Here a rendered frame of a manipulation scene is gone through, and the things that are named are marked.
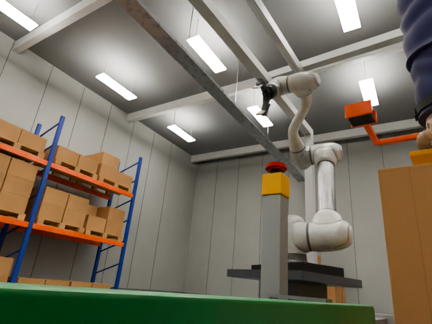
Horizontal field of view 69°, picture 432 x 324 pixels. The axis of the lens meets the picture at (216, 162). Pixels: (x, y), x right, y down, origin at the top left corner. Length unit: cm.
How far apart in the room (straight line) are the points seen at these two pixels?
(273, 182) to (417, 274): 44
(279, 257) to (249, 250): 1152
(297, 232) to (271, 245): 82
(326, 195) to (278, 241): 100
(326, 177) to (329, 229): 38
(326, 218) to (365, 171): 1019
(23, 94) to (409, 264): 957
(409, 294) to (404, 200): 20
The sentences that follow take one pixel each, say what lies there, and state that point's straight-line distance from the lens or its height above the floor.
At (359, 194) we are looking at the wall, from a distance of 1172.
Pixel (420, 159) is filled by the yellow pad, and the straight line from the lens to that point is 130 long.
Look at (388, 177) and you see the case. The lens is 86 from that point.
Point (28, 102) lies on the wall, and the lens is 985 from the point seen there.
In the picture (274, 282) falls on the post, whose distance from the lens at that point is 95.
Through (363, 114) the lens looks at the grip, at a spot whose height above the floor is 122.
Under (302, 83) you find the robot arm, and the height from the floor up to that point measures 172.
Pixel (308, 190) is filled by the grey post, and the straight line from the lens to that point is 501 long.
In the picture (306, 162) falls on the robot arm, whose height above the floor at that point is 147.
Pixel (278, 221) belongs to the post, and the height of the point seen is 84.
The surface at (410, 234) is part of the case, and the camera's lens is 82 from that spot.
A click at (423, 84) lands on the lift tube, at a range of 149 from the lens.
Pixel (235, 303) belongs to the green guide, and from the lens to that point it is 25.
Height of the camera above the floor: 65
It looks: 22 degrees up
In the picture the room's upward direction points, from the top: 5 degrees clockwise
